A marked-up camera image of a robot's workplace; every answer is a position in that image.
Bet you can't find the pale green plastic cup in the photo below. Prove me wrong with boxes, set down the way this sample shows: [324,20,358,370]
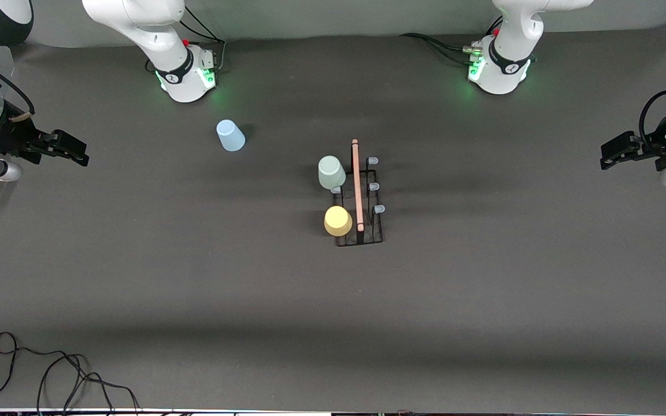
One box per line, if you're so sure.
[318,155,346,191]

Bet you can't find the black wire cup holder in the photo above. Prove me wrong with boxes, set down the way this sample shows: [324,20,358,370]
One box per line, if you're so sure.
[333,139,386,247]

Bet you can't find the yellow plastic cup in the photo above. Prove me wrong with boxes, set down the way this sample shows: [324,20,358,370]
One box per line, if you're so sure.
[324,206,353,237]

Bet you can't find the light blue plastic cup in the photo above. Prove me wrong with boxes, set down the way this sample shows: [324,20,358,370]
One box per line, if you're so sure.
[216,120,247,153]

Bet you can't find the dark grey table mat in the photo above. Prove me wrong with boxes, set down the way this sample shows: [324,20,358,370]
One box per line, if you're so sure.
[0,26,666,412]

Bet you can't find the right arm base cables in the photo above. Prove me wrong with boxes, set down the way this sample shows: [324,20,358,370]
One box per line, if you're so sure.
[145,6,227,75]

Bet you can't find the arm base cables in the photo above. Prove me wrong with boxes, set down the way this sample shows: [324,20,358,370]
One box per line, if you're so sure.
[145,6,227,75]
[399,17,504,65]

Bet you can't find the thin black loose cable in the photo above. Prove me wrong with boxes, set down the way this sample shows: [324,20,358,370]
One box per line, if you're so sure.
[0,332,88,408]
[37,354,140,415]

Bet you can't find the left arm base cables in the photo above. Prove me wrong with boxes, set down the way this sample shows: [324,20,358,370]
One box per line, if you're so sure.
[399,17,504,65]

